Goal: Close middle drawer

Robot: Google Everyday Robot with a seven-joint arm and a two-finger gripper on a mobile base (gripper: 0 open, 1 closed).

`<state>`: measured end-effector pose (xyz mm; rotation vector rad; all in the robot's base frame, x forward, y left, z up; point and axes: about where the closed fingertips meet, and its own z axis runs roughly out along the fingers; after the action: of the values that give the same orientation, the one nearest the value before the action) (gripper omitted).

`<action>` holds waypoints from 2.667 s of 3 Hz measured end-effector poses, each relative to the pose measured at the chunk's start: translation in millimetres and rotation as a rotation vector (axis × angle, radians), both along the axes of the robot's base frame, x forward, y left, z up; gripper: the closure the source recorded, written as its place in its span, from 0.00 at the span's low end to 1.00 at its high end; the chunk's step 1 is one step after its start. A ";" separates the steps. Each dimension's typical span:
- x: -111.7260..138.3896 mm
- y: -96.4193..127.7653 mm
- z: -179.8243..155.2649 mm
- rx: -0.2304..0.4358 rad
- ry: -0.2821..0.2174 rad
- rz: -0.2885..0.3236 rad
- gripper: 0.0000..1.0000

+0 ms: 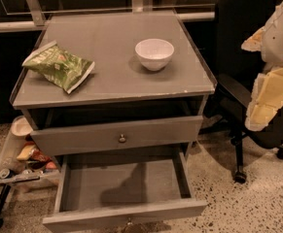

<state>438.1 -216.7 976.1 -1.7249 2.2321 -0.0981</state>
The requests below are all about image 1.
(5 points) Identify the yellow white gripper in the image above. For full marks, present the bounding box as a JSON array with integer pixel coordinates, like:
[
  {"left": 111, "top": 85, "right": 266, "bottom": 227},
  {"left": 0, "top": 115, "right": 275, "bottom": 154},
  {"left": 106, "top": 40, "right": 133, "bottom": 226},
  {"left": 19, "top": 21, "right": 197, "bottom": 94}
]
[{"left": 240, "top": 26, "right": 283, "bottom": 132}]

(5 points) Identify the grey drawer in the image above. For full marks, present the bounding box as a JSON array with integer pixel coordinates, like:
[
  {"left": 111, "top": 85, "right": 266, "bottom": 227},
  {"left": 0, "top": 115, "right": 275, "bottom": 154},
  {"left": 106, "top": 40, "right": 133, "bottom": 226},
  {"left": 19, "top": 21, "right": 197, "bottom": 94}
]
[
  {"left": 43, "top": 146, "right": 206, "bottom": 233},
  {"left": 31, "top": 116, "right": 202, "bottom": 156}
]

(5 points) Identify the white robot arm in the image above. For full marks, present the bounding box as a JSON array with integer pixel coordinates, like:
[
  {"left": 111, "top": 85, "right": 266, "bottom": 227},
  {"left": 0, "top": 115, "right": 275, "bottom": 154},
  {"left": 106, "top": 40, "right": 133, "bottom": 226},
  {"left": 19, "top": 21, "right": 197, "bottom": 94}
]
[{"left": 241, "top": 2, "right": 283, "bottom": 131}]

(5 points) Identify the grey drawer cabinet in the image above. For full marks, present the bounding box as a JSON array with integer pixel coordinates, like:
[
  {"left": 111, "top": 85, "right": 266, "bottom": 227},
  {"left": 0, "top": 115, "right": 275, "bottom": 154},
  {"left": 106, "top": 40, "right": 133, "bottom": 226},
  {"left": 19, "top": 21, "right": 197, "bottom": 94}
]
[{"left": 9, "top": 11, "right": 218, "bottom": 160}]

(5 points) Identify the black office chair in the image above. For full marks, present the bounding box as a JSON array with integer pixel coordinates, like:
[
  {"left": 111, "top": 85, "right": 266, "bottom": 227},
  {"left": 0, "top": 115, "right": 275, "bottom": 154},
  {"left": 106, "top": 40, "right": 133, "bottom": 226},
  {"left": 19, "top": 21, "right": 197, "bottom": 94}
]
[{"left": 204, "top": 0, "right": 283, "bottom": 183}]

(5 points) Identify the white ceramic bowl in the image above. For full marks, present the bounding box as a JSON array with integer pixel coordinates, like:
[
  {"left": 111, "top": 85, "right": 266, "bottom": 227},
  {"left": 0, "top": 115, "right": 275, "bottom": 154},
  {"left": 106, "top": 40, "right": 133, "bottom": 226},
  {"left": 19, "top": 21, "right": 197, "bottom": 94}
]
[{"left": 135, "top": 39, "right": 174, "bottom": 71}]

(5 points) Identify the green chip bag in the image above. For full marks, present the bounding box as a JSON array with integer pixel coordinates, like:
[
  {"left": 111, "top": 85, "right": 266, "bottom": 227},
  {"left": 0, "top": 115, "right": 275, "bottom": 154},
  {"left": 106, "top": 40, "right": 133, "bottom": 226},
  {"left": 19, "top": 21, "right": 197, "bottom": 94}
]
[{"left": 22, "top": 41, "right": 95, "bottom": 94}]

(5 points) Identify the metal railing bar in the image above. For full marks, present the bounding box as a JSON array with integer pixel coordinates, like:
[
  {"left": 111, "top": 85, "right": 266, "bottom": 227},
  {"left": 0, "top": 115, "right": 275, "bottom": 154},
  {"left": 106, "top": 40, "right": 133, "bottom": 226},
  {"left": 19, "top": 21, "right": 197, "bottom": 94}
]
[{"left": 0, "top": 0, "right": 214, "bottom": 33}]

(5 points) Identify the clear plastic snack bin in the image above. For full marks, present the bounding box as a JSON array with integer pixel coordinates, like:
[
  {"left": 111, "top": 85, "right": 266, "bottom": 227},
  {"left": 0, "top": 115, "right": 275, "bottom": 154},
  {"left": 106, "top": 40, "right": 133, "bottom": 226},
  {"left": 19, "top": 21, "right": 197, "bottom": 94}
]
[{"left": 0, "top": 116, "right": 59, "bottom": 192}]

